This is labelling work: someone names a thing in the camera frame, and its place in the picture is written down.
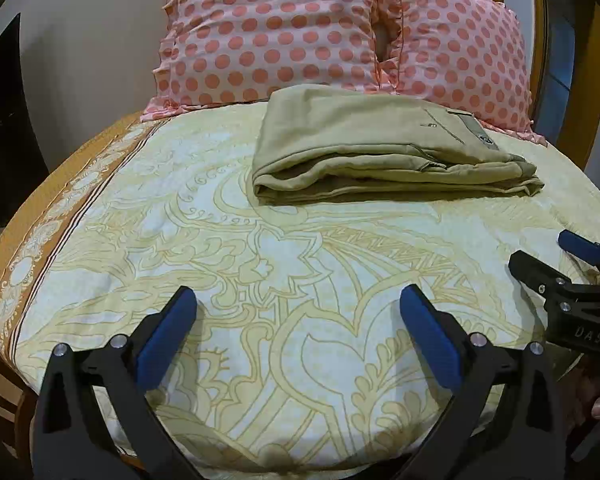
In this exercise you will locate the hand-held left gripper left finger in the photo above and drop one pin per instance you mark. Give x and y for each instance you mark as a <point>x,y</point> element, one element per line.
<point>166,332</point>

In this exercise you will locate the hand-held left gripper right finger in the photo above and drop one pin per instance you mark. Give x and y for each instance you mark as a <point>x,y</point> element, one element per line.
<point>430,337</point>

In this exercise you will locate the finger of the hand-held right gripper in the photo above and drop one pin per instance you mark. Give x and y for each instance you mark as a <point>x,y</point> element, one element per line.
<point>530,271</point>
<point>577,243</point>

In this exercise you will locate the beige pants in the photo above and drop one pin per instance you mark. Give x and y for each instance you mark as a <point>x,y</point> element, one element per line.
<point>375,145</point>

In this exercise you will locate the yellow floral bed sheet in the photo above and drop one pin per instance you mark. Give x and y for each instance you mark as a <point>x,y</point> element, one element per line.
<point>280,280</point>

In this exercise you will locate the pink polka dot pillow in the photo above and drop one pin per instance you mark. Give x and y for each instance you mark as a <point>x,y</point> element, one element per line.
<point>460,55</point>
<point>260,30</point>

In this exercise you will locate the dark furniture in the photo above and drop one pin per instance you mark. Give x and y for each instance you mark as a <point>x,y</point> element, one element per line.
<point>5,145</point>

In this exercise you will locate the yellow wooden frame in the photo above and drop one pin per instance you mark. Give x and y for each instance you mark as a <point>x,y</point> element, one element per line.
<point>597,90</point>

